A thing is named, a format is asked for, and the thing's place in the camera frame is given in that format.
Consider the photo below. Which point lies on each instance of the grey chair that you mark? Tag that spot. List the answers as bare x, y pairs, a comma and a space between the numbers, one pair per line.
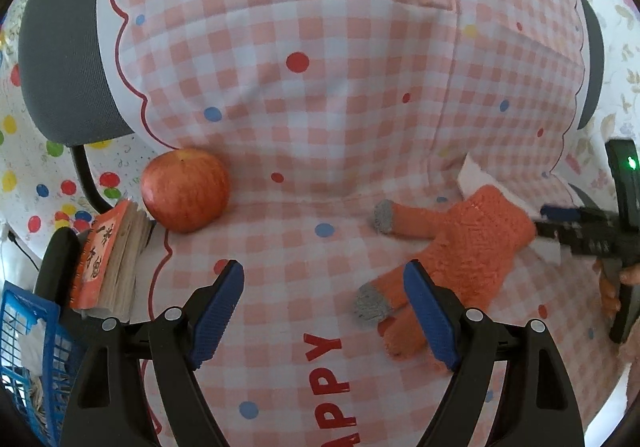
65, 52

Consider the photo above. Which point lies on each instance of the pink checked cloth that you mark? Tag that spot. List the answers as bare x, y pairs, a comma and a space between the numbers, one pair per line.
325, 92

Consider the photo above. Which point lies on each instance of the red apple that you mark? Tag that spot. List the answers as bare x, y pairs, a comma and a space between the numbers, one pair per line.
185, 189

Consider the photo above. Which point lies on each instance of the orange paper booklet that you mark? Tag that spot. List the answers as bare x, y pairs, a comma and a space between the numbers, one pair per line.
107, 262

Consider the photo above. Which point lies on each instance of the crumpled white paper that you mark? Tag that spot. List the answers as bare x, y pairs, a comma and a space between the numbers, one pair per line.
27, 344

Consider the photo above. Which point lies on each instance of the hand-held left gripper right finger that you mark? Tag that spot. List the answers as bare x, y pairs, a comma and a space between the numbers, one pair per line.
430, 312

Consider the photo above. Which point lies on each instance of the floral cloth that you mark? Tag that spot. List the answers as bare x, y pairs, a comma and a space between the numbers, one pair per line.
620, 67

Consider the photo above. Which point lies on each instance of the white paper sheet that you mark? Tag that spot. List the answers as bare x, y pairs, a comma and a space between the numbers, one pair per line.
475, 177

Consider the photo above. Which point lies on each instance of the person's right hand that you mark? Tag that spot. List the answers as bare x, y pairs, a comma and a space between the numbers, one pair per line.
607, 289

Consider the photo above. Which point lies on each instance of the orange knitted glove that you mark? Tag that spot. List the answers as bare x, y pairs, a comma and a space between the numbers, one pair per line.
470, 237

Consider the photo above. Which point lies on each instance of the person's right forearm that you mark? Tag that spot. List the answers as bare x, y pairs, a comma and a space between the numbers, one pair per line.
631, 372

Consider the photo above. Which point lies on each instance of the polka dot sheet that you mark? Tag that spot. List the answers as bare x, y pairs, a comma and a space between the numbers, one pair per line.
30, 187

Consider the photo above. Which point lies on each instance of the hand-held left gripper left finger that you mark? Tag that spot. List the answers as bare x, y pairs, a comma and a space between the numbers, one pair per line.
220, 309

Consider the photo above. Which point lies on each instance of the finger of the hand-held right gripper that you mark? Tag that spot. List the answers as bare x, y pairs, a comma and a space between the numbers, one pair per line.
555, 233
557, 213

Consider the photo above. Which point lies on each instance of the blue plastic basket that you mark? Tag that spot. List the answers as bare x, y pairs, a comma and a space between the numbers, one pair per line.
20, 402

